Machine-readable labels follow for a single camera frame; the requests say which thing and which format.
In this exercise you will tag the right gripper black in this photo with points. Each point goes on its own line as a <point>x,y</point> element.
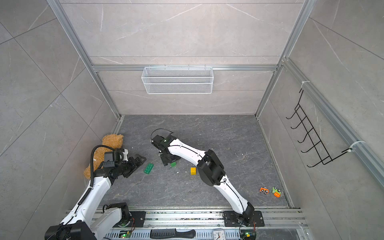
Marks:
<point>166,161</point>

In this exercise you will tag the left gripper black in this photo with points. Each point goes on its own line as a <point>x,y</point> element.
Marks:
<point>134,164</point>

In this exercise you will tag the long green lego brick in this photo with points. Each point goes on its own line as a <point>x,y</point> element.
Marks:
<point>148,168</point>

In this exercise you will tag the yellow lego brick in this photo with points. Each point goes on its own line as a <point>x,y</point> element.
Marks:
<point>193,171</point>

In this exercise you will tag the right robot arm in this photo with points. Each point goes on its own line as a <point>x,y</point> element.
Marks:
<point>211,171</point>

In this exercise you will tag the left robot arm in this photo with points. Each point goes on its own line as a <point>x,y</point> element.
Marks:
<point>78,224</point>

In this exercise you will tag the brown teddy bear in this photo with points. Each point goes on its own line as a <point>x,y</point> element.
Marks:
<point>114,141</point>

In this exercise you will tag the green orange toy car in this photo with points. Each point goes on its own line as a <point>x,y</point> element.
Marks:
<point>276,192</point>

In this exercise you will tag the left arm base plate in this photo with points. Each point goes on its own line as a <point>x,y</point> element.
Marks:
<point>137,220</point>

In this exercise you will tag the aluminium mounting rail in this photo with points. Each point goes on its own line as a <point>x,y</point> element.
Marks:
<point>277,218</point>

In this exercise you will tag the white wire mesh basket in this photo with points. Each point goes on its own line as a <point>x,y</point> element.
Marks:
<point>178,80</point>

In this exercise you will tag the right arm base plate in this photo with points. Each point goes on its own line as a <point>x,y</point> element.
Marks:
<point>233,219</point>

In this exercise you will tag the black wire hook rack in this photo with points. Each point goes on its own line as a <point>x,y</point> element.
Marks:
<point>312,136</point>

